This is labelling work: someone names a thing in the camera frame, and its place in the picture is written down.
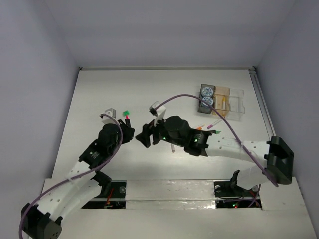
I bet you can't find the blue white round jar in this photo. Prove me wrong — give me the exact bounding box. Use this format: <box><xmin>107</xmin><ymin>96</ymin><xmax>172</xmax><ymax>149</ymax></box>
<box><xmin>201</xmin><ymin>87</ymin><xmax>214</xmax><ymax>97</ymax></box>

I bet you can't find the black pink highlighter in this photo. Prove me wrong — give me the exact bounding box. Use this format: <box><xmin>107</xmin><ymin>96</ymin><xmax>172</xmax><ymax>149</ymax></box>
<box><xmin>125</xmin><ymin>115</ymin><xmax>131</xmax><ymax>127</ymax></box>

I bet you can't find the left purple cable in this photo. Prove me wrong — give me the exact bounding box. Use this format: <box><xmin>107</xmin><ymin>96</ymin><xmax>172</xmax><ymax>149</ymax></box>
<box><xmin>18</xmin><ymin>113</ymin><xmax>124</xmax><ymax>239</ymax></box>

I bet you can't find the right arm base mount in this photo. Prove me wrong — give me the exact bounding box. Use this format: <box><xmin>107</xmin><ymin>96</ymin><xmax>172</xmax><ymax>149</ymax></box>
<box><xmin>213</xmin><ymin>170</ymin><xmax>262</xmax><ymax>209</ymax></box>

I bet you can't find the clear plastic container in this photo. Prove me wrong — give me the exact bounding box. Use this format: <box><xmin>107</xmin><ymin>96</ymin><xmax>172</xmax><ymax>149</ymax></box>
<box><xmin>229</xmin><ymin>89</ymin><xmax>245</xmax><ymax>121</ymax></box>

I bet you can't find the purple cable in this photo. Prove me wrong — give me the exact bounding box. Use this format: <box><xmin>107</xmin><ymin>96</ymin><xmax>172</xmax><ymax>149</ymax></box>
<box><xmin>153</xmin><ymin>94</ymin><xmax>279</xmax><ymax>207</ymax></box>
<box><xmin>18</xmin><ymin>113</ymin><xmax>124</xmax><ymax>239</ymax></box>

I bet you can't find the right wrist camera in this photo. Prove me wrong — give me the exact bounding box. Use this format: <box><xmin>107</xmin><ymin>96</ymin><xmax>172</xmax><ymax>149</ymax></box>
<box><xmin>149</xmin><ymin>101</ymin><xmax>166</xmax><ymax>125</ymax></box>

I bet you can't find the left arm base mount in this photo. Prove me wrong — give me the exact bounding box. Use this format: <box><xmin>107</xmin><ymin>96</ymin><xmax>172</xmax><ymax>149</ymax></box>
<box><xmin>82</xmin><ymin>181</ymin><xmax>127</xmax><ymax>210</ymax></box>

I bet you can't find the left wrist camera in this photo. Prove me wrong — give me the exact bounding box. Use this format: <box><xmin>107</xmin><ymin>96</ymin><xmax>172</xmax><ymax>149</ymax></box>
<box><xmin>100</xmin><ymin>108</ymin><xmax>117</xmax><ymax>125</ymax></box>

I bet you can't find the green highlighter cap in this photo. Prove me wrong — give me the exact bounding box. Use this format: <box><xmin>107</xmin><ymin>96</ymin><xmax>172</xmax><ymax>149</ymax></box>
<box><xmin>123</xmin><ymin>110</ymin><xmax>130</xmax><ymax>116</ymax></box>

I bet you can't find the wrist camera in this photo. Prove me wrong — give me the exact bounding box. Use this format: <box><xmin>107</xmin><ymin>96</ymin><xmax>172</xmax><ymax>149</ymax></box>
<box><xmin>100</xmin><ymin>108</ymin><xmax>117</xmax><ymax>125</ymax></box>
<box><xmin>149</xmin><ymin>101</ymin><xmax>166</xmax><ymax>125</ymax></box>

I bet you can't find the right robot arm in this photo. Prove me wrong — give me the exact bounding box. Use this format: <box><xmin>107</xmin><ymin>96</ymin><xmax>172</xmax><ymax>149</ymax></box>
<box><xmin>136</xmin><ymin>116</ymin><xmax>294</xmax><ymax>195</ymax></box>

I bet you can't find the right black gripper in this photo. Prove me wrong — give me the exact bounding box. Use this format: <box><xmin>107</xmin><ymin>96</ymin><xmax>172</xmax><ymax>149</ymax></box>
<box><xmin>136</xmin><ymin>112</ymin><xmax>185</xmax><ymax>147</ymax></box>

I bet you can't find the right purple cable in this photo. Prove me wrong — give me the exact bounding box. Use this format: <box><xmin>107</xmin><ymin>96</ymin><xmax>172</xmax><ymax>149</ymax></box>
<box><xmin>153</xmin><ymin>94</ymin><xmax>279</xmax><ymax>207</ymax></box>

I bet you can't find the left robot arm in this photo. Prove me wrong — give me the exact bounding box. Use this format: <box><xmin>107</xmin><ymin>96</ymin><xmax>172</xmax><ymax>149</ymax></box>
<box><xmin>18</xmin><ymin>114</ymin><xmax>135</xmax><ymax>239</ymax></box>

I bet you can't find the purple white marker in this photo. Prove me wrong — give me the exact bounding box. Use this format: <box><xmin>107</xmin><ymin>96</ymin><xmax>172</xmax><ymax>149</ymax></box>
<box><xmin>207</xmin><ymin>119</ymin><xmax>222</xmax><ymax>129</ymax></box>

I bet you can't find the dark grey container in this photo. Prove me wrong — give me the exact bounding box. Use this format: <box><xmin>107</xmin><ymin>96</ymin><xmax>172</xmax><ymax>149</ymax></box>
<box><xmin>197</xmin><ymin>84</ymin><xmax>215</xmax><ymax>114</ymax></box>

